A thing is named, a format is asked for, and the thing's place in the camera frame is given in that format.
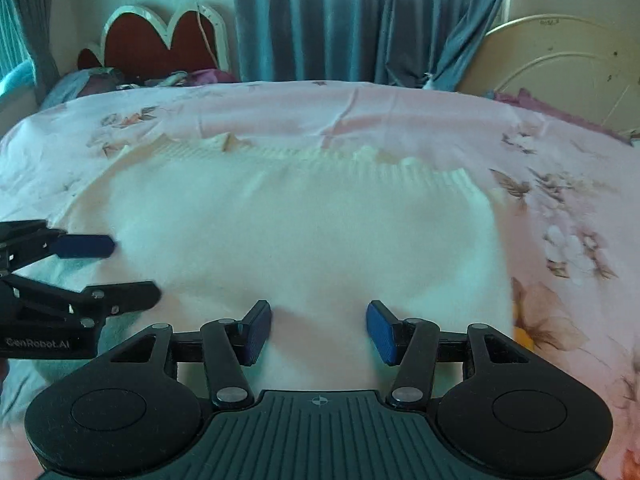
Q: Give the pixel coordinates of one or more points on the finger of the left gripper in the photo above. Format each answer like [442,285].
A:
[102,301]
[83,246]

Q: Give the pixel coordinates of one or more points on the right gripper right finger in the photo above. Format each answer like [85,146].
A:
[410,345]

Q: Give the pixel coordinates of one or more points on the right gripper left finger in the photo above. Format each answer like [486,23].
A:
[230,345]

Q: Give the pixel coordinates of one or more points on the cream white knit sweater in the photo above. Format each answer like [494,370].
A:
[219,224]

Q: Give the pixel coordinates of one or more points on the pile of clothes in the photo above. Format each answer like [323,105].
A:
[102,80]

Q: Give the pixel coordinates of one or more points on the pink floral bed sheet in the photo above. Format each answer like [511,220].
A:
[565,199]

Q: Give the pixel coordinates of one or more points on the red heart-shaped headboard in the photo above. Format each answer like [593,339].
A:
[139,43]

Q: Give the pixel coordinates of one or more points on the cream round headboard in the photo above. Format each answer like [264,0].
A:
[575,65]

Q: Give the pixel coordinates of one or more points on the blue curtain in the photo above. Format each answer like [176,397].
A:
[393,42]

